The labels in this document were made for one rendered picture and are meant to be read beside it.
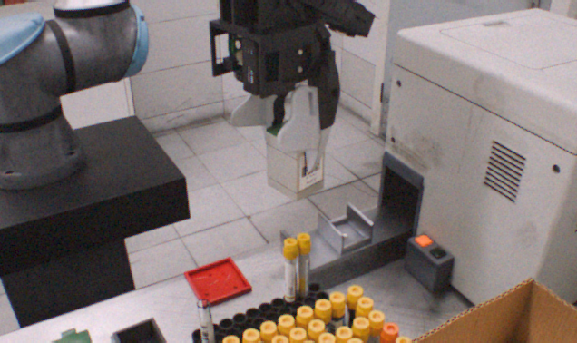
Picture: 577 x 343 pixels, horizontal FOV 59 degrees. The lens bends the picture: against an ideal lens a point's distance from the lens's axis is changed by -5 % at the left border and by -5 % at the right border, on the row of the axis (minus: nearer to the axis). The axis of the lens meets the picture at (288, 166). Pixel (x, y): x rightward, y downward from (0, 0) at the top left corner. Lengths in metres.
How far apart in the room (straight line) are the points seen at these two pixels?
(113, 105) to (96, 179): 1.43
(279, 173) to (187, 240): 1.67
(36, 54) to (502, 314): 0.67
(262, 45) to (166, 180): 0.40
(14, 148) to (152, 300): 0.31
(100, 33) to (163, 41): 2.07
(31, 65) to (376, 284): 0.56
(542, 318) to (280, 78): 0.33
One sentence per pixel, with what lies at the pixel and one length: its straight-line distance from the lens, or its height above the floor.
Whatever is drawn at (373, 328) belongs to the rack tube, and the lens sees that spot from 0.51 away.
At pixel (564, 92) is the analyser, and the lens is 0.55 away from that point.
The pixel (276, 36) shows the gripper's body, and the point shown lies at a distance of 0.43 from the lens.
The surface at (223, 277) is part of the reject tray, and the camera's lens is 0.72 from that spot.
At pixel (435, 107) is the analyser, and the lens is 0.65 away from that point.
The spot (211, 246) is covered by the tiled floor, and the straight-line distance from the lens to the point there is 2.15.
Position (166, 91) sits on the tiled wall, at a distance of 2.98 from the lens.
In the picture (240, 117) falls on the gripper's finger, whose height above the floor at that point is 1.14.
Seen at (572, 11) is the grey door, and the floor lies 0.93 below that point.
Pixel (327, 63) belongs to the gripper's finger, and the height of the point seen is 1.20.
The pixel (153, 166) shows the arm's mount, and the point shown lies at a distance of 0.83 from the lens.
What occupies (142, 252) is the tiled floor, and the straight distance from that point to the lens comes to 2.17.
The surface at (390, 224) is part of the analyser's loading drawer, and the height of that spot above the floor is 0.92.
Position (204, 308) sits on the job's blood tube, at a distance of 0.54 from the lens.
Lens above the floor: 1.36
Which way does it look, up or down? 31 degrees down
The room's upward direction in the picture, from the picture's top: straight up
